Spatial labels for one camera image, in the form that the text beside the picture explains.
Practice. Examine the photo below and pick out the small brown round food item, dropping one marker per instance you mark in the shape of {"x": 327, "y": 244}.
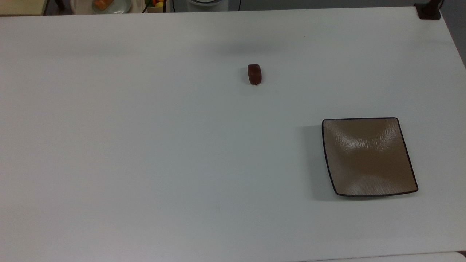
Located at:
{"x": 254, "y": 74}

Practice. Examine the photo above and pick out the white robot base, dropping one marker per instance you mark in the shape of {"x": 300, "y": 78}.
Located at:
{"x": 207, "y": 4}

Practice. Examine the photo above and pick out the square brown ceramic plate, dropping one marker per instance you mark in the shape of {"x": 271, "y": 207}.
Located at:
{"x": 368, "y": 160}

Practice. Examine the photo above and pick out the round plate with bread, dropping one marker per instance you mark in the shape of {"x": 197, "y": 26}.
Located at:
{"x": 109, "y": 6}

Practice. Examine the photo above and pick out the box of colourful fruit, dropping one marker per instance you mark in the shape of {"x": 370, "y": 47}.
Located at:
{"x": 157, "y": 5}

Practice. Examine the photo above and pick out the black table clamp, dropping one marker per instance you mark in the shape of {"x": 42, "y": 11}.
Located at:
{"x": 428, "y": 11}

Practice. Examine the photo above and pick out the beige wooden board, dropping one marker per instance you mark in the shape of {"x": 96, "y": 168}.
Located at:
{"x": 22, "y": 6}

